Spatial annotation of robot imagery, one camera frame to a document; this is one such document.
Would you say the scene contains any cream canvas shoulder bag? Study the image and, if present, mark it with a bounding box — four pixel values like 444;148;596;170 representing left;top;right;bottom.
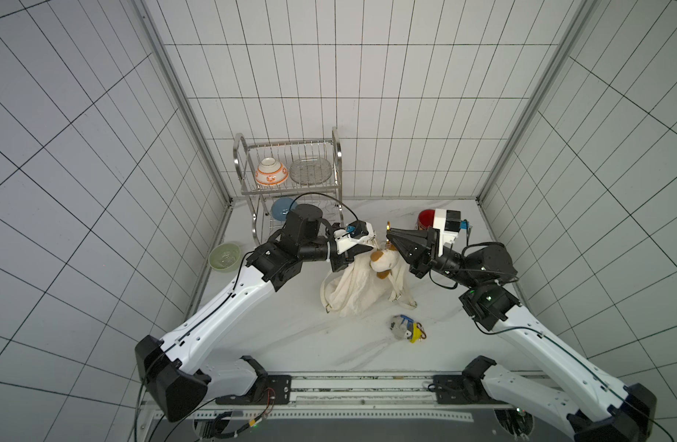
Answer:
319;228;417;317

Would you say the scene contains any brown white plush charm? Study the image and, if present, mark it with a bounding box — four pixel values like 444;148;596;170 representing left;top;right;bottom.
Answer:
370;248;400;279

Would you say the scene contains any yellow grey plush keychain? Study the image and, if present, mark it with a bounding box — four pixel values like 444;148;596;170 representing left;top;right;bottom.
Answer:
389;314;427;344

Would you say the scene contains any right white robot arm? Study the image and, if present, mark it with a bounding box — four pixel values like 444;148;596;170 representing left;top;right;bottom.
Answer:
386;228;657;441

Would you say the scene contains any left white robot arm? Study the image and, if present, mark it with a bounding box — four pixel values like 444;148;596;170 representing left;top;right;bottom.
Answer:
135;204;375;423

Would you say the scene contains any red black skull mug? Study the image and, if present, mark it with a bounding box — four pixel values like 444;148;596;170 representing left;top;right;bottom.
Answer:
417;209;435;230

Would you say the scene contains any blue ceramic bowl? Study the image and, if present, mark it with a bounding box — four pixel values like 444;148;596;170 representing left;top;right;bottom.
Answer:
270;197;296;223

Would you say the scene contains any grey glass plate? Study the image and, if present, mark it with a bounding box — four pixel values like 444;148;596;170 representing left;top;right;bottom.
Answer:
289;158;332;186

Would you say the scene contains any steel two-tier dish rack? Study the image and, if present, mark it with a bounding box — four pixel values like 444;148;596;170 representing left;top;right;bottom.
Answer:
233;127;347;245

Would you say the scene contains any orange white patterned bowl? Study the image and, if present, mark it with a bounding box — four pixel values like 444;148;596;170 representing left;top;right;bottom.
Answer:
255;158;289;187

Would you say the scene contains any pale green bowl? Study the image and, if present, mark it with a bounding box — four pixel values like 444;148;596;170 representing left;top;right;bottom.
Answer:
208;242;243;273

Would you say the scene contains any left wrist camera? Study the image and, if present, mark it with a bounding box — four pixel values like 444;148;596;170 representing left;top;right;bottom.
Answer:
333;220;377;254

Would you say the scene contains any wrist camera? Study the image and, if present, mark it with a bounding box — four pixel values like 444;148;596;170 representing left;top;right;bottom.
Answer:
333;220;377;254
432;209;471;257

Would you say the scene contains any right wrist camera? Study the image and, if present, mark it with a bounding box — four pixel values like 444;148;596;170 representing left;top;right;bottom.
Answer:
432;209;471;257

